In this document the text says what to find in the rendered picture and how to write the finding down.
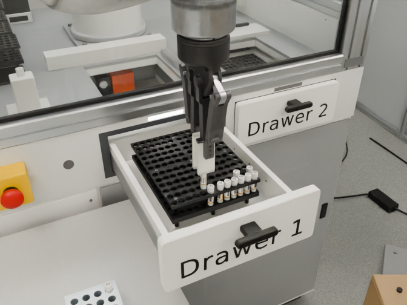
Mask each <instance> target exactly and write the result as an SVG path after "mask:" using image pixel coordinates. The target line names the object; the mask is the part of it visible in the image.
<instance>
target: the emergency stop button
mask: <svg viewBox="0 0 407 305"><path fill-rule="evenodd" d="M0 201H1V205H2V206H3V207H5V208H7V209H15V208H18V207H20V206H21V205H22V204H23V202H24V195H23V193H22V192H21V191H20V190H17V189H9V190H6V191H5V192H3V194H2V195H1V197H0Z"/></svg>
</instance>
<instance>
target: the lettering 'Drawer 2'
mask: <svg viewBox="0 0 407 305"><path fill-rule="evenodd" d="M323 105H325V106H326V107H325V109H324V110H323V111H322V113H321V114H320V115H319V117H323V116H325V115H326V114H324V115H322V114H323V112H324V111H325V110H326V109H327V104H326V103H324V104H322V105H321V106H323ZM321 106H320V107H321ZM310 112H312V110H311V111H308V112H307V116H306V121H307V120H308V115H309V113H310ZM300 114H302V117H298V115H300ZM298 115H297V116H296V123H301V122H303V120H302V121H300V122H298V121H297V120H298V119H300V118H303V117H304V114H303V113H299V114H298ZM293 117H294V115H292V118H291V121H290V120H289V116H288V117H286V121H287V120H288V126H289V125H291V122H292V120H293ZM273 121H276V122H277V123H274V124H272V125H271V126H270V130H274V129H278V123H279V122H278V120H277V119H275V120H272V121H271V122H273ZM286 121H285V124H284V121H283V118H282V125H283V127H285V125H286ZM254 123H256V124H257V125H258V129H257V131H256V132H255V133H254V134H250V131H251V124H254ZM266 123H269V121H268V122H266ZM266 123H265V122H264V123H263V131H262V132H263V133H264V129H265V125H266ZM273 125H276V127H275V128H274V129H272V128H271V127H272V126H273ZM259 129H260V124H259V122H252V123H249V130H248V136H253V135H255V134H257V133H258V132H259Z"/></svg>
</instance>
